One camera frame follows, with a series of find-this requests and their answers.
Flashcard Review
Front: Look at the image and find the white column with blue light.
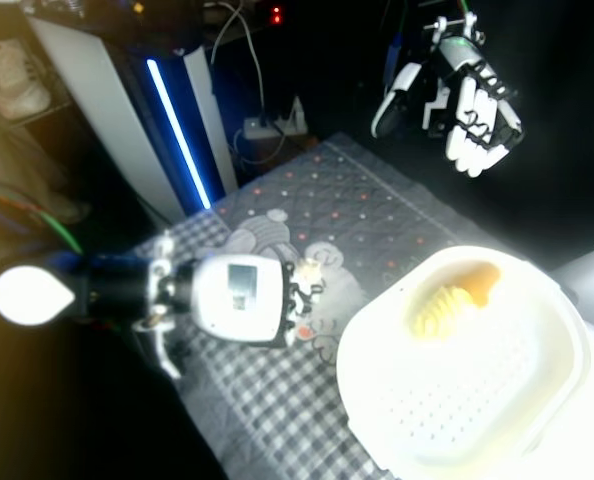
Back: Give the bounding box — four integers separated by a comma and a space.
26, 14, 241, 222

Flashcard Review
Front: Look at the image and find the white shoe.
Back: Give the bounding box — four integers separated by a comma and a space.
0, 38, 53, 121

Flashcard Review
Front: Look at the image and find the black device with red lights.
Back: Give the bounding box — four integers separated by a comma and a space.
201, 0, 298, 31

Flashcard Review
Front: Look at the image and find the grey quilt with printed bear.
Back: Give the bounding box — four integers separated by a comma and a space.
130, 131, 509, 480

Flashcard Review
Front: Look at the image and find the white swirl toy ice cream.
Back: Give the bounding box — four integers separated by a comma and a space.
297, 257, 323, 282

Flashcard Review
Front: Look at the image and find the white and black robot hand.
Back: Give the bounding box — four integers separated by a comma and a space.
191, 252, 327, 350
370, 35, 525, 179

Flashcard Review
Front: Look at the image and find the white perforated basket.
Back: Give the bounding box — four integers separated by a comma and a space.
335, 244, 593, 480

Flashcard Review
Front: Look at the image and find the white cable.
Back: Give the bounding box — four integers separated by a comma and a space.
209, 0, 268, 121

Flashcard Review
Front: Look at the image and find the green cable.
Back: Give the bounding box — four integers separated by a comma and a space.
0, 180, 85, 255

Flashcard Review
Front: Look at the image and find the yellow fruit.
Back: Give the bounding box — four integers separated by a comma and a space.
407, 261, 503, 342

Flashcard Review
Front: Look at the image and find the white power strip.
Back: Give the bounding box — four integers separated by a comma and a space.
241, 97, 309, 140

